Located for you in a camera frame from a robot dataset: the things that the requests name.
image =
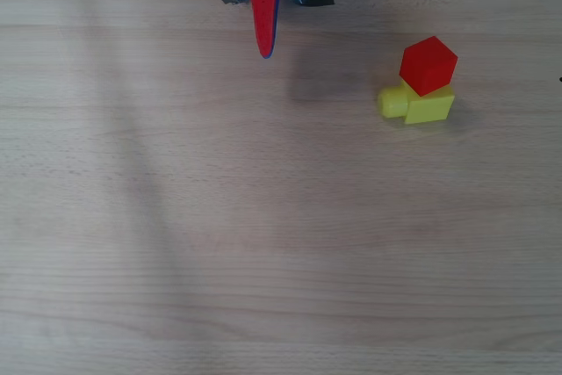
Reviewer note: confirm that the red cube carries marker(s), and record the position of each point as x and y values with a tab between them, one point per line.
428	65

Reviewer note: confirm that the yellow block with round knob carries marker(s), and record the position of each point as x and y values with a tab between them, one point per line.
428	109

